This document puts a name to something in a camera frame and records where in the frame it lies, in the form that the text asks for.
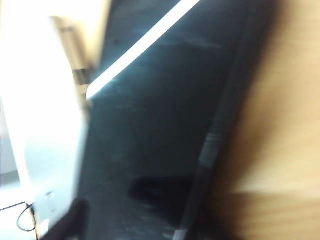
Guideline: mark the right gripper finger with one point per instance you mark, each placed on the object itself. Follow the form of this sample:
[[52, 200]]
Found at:
[[72, 222]]

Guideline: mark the black smartphone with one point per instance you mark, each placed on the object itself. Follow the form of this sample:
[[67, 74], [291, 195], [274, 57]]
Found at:
[[162, 125]]

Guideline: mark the silver Dell laptop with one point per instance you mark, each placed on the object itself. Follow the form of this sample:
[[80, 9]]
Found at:
[[50, 125]]

